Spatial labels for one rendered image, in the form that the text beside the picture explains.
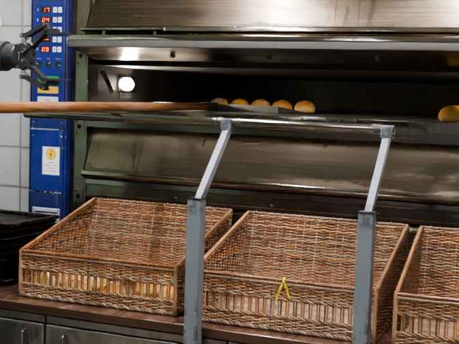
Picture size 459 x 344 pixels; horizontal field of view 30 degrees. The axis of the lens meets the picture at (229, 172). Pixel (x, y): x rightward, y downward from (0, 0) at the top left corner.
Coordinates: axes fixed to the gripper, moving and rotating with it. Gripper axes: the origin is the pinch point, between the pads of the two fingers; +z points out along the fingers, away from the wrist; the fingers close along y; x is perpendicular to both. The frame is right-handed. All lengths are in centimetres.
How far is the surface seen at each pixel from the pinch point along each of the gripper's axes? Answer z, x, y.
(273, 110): 31, -102, 15
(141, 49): 2.6, -43.0, -5.0
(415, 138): 95, -55, 21
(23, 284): -18, -6, 72
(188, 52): 19, -46, -4
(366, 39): 81, -41, -9
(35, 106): 7.8, 26.6, 14.4
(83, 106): 7.7, 2.0, 14.5
